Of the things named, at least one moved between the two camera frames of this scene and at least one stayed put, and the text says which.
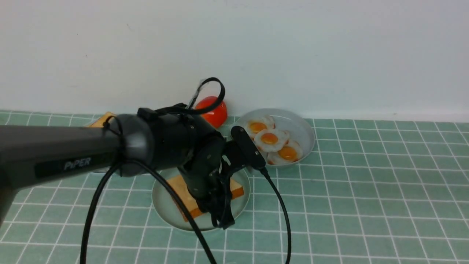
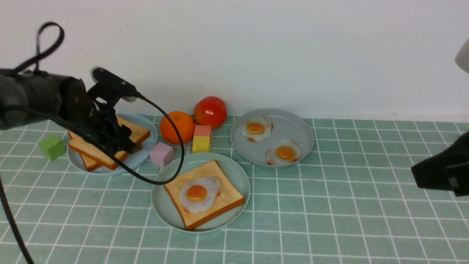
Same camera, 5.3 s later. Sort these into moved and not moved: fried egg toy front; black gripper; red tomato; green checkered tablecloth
Moved: black gripper
Not moved: red tomato; green checkered tablecloth; fried egg toy front
